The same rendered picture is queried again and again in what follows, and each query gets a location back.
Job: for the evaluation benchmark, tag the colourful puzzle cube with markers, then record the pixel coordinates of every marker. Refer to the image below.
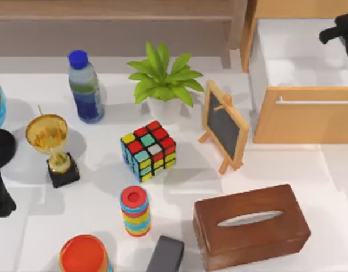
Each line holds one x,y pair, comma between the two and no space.
148,153

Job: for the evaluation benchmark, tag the blue cap water bottle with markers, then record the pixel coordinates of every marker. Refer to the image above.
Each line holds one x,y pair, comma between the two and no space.
85,93

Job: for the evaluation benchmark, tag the wooden cupboard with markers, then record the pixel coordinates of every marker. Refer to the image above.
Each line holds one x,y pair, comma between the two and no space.
120,17

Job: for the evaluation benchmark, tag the stack of coloured rings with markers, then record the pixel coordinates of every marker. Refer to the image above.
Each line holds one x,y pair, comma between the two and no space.
135,212

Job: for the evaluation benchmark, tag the gold trophy on black base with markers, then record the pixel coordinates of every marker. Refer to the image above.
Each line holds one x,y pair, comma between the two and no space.
48,136

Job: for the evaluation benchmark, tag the wooden framed blackboard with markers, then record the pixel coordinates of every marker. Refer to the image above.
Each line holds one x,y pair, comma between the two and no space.
223,127

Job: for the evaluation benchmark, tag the brown wooden tissue box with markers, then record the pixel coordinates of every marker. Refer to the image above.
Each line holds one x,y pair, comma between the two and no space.
247,226

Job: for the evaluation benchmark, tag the green plant in white pot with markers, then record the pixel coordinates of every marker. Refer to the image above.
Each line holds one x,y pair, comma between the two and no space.
162,82

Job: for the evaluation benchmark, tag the dark grey box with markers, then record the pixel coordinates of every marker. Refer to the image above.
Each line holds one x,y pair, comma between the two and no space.
165,255

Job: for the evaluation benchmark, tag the grey drawer inside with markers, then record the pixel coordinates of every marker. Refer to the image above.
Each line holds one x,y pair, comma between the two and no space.
293,56

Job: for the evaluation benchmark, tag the pale wooden drawer front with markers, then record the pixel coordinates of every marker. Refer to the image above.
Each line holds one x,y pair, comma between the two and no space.
304,124

